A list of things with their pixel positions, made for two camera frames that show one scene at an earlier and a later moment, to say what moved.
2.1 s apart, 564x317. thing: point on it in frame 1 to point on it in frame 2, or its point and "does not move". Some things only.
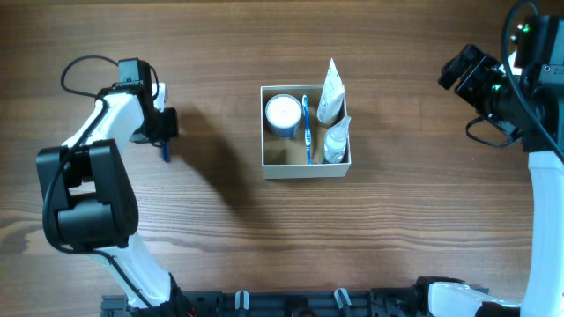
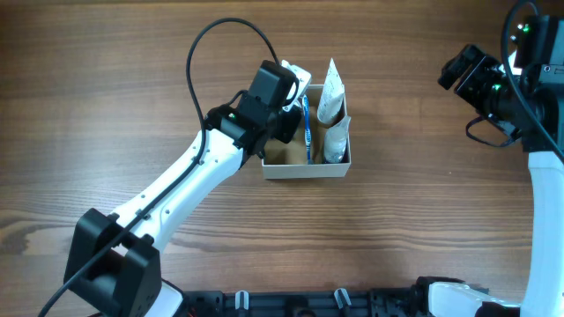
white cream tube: [332, 96] does not move
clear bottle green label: [335, 141] does not move
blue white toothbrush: [307, 135] does not move
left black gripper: [170, 129] to [287, 128]
